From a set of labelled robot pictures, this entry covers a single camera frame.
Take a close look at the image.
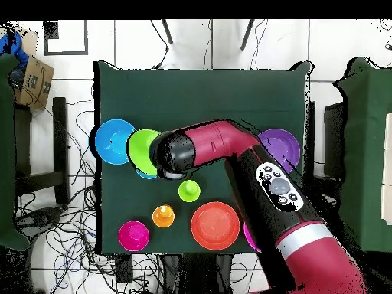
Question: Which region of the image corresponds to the green bowl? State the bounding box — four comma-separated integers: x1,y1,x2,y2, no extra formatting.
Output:
126,129,162,176

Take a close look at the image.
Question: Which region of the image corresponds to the green cup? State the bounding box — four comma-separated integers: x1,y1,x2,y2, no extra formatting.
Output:
178,179,201,204

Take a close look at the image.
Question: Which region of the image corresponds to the small blue bowl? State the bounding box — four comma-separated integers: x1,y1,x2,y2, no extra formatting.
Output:
135,167,158,181

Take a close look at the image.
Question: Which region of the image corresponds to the orange cup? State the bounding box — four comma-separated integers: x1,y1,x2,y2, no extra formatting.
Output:
152,204,176,229

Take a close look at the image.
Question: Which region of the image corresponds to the orange bowl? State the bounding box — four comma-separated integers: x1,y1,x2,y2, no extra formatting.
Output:
190,201,240,251

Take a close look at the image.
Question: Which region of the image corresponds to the dark green tablecloth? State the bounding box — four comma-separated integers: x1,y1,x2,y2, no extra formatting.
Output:
93,60,315,256

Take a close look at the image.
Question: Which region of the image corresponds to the large blue bowl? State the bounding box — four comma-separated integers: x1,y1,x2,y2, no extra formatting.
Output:
94,119,137,165

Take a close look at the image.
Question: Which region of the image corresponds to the purple bowl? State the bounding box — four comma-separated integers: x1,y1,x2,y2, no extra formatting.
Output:
257,128,302,175

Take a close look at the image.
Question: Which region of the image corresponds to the large pink bowl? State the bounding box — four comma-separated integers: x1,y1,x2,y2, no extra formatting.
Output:
243,221,263,253

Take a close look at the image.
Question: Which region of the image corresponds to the small red bowl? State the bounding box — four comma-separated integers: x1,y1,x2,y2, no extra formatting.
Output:
118,220,151,253

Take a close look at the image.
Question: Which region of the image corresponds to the black floor box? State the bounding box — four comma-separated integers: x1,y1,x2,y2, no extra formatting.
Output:
114,253,134,284

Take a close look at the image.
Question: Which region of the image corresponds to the black tripod leg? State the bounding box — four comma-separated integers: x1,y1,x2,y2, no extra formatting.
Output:
161,19,173,44
239,19,255,51

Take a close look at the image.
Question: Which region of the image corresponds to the black bench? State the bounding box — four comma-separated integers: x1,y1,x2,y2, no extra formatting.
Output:
13,96,70,206

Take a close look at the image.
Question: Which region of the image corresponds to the black stand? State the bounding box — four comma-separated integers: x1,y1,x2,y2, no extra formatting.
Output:
323,102,347,178

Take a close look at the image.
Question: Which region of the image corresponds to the dark grey stand base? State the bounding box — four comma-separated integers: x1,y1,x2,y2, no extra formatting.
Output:
15,207,66,238

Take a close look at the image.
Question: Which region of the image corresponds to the green cloth covered table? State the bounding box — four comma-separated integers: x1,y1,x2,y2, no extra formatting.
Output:
0,52,31,252
332,57,392,253

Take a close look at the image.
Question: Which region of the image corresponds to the cardboard box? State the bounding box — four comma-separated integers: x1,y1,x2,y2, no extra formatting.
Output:
13,54,55,112

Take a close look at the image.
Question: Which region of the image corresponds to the blue cloth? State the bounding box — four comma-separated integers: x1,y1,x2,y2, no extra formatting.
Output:
0,31,30,68

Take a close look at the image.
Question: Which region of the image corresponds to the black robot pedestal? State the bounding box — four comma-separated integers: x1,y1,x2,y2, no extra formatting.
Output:
158,253,234,294

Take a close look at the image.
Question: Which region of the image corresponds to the tangle of floor cables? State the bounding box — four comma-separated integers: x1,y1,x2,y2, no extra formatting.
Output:
13,88,163,294

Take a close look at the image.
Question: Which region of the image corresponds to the black cable with plug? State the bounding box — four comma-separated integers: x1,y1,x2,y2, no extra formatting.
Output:
149,19,170,70

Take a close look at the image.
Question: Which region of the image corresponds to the black square frame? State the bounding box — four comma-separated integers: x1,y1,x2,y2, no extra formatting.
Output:
43,20,89,57

